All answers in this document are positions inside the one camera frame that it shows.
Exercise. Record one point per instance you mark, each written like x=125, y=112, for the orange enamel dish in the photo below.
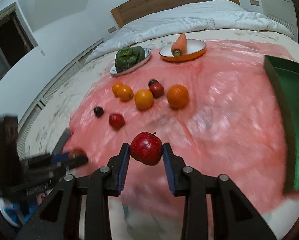
x=195, y=48

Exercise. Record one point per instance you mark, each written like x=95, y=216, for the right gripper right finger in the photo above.
x=234, y=217

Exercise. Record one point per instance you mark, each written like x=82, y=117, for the orange carrot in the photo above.
x=180, y=46

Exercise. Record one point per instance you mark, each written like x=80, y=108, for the green rectangular tray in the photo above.
x=284, y=77

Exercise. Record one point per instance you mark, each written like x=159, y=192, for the pink plastic sheet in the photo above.
x=232, y=123

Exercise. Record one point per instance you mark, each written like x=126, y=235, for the large centre orange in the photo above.
x=143, y=100

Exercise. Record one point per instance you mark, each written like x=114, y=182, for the white wardrobe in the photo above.
x=282, y=11

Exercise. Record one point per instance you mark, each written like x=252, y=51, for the small red apple behind orange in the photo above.
x=157, y=90

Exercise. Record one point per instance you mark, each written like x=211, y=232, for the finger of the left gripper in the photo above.
x=60, y=157
x=68, y=165

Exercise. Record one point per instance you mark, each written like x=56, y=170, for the white black-rimmed plate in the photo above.
x=113, y=71

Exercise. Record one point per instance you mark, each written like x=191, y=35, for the dark plum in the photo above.
x=98, y=111
x=152, y=81

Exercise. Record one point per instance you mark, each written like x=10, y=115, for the white radiator cover cabinet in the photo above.
x=29, y=117

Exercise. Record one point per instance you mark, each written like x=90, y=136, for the white duvet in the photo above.
x=210, y=15

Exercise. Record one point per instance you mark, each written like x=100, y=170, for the green leafy vegetable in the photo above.
x=128, y=57

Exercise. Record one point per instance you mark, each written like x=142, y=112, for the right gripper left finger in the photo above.
x=58, y=216

